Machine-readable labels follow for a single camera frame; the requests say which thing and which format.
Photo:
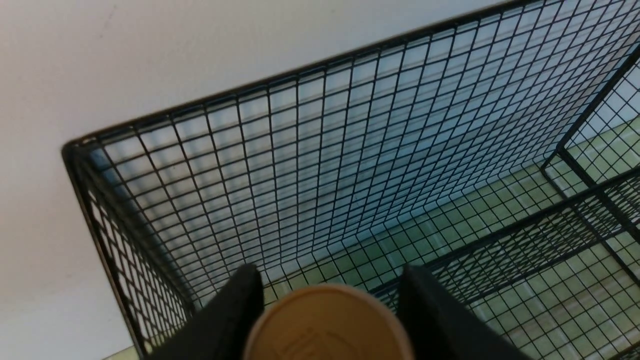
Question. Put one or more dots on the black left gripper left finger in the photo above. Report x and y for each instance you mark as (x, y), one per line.
(220, 330)

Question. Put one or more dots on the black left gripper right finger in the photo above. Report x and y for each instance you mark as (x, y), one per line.
(441, 328)

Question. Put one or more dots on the large dark vinegar bottle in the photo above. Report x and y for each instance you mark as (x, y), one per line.
(328, 322)

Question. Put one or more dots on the black wire mesh shelf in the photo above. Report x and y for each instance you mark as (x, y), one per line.
(551, 62)

